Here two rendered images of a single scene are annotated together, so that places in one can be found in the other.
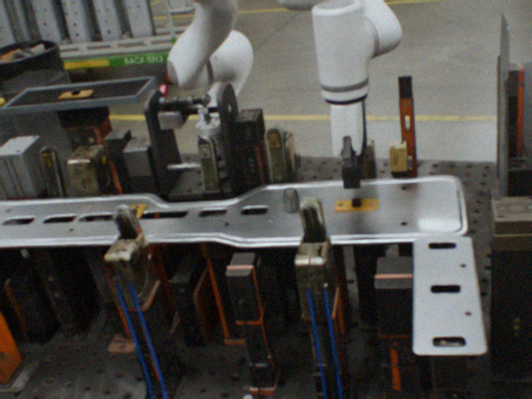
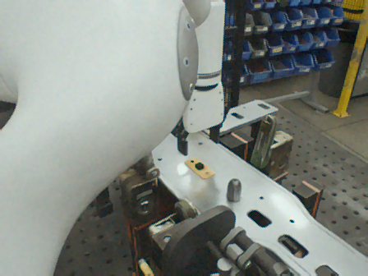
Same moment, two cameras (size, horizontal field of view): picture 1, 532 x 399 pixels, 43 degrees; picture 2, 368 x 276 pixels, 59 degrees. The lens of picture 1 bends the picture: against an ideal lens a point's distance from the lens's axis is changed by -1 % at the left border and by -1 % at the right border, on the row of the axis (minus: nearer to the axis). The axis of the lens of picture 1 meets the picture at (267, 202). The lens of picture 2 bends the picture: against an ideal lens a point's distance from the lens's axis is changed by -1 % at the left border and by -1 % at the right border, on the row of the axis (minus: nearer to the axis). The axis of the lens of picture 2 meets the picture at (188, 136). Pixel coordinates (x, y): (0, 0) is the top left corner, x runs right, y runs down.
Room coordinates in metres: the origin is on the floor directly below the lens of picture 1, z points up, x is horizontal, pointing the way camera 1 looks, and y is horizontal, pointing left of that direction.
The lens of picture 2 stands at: (1.63, 0.22, 1.49)
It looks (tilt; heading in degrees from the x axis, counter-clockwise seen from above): 31 degrees down; 219
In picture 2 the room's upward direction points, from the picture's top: straight up
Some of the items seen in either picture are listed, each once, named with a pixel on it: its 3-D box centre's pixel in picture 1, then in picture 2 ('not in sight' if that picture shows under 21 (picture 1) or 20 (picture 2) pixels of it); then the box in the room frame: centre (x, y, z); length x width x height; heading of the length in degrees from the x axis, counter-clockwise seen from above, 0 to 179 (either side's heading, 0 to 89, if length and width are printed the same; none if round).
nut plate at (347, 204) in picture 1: (356, 203); (199, 166); (1.12, -0.17, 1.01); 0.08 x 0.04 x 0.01; 75
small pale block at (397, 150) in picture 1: (402, 221); not in sight; (1.21, -0.28, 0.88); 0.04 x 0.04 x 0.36; 75
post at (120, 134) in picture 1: (137, 206); not in sight; (1.47, 0.32, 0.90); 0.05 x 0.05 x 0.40; 75
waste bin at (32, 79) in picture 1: (36, 104); not in sight; (4.20, 1.35, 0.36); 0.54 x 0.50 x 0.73; 154
